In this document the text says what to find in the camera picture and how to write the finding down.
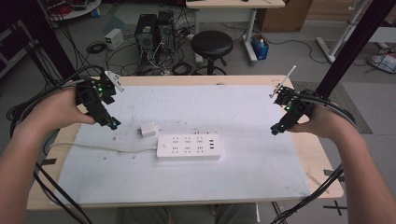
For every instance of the plastic bag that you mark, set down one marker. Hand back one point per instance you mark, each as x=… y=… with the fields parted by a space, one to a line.
x=383 y=62

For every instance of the white power strip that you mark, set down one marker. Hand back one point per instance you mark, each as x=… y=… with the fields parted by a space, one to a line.
x=188 y=146

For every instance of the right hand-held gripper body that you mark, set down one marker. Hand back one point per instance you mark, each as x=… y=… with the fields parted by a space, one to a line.
x=294 y=104

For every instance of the grey floor mat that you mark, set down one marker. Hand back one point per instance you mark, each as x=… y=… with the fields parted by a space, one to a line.
x=348 y=102

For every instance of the blue box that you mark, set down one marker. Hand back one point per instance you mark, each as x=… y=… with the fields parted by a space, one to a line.
x=260 y=49

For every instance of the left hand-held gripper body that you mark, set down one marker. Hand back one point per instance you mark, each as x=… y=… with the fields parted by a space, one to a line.
x=93 y=95

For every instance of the white power adapter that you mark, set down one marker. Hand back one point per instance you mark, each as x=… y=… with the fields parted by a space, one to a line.
x=148 y=129

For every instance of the white table mat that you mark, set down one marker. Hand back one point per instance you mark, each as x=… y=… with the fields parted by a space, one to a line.
x=218 y=177

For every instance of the white power supply box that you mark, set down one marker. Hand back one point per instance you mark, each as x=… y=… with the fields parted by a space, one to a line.
x=114 y=38

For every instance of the black metal frame post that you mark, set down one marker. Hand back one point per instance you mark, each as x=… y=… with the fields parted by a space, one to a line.
x=351 y=49
x=49 y=37

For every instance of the white metal stand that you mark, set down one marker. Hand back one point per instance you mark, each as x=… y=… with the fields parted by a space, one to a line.
x=339 y=37

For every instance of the cardboard box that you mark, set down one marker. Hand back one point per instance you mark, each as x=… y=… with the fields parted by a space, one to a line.
x=285 y=15

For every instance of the round table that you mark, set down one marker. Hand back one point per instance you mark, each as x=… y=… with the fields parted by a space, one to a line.
x=74 y=9

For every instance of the person's left hand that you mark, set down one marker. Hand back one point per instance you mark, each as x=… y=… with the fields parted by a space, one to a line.
x=59 y=107

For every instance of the black computer tower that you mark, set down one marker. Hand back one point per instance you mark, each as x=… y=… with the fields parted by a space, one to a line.
x=165 y=28
x=146 y=34

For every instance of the white desk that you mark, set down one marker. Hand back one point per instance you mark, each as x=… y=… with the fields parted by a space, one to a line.
x=233 y=9

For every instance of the black round stool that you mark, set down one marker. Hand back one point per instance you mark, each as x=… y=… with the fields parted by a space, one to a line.
x=211 y=43

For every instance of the person's right hand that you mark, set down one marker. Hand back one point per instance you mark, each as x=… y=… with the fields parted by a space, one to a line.
x=323 y=121

